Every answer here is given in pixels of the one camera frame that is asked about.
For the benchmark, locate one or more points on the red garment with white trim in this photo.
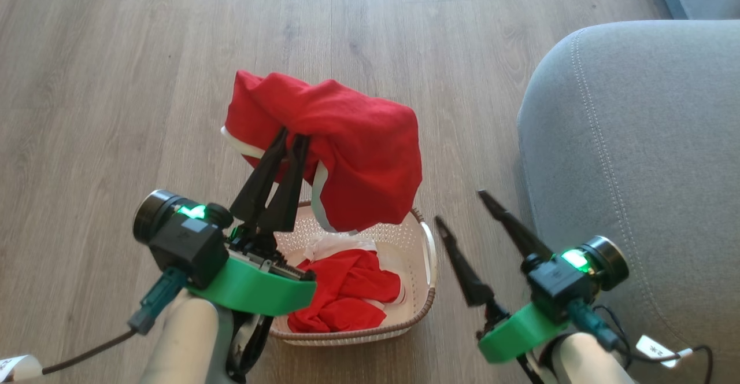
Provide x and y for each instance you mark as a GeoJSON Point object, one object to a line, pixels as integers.
{"type": "Point", "coordinates": [358, 141]}
{"type": "Point", "coordinates": [347, 291]}

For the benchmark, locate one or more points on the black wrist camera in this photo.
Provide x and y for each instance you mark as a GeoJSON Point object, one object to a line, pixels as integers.
{"type": "Point", "coordinates": [566, 277]}
{"type": "Point", "coordinates": [185, 239]}

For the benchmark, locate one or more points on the grey fabric sofa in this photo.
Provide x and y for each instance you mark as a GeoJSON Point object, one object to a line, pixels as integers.
{"type": "Point", "coordinates": [636, 152]}

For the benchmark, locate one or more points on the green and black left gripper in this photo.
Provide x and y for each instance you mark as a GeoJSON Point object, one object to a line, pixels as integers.
{"type": "Point", "coordinates": [260, 291]}

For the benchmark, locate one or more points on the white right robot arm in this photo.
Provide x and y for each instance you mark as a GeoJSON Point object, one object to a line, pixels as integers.
{"type": "Point", "coordinates": [589, 364]}

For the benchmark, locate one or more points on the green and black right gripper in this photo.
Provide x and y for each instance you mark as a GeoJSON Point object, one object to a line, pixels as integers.
{"type": "Point", "coordinates": [520, 332]}

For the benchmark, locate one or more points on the white perforated plastic laundry basket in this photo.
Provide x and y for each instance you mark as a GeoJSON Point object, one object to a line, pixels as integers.
{"type": "Point", "coordinates": [413, 268]}

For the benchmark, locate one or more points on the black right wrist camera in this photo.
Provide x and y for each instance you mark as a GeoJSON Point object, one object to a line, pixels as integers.
{"type": "Point", "coordinates": [566, 277]}

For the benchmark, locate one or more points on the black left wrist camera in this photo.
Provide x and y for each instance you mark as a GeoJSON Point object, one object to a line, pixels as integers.
{"type": "Point", "coordinates": [185, 239]}

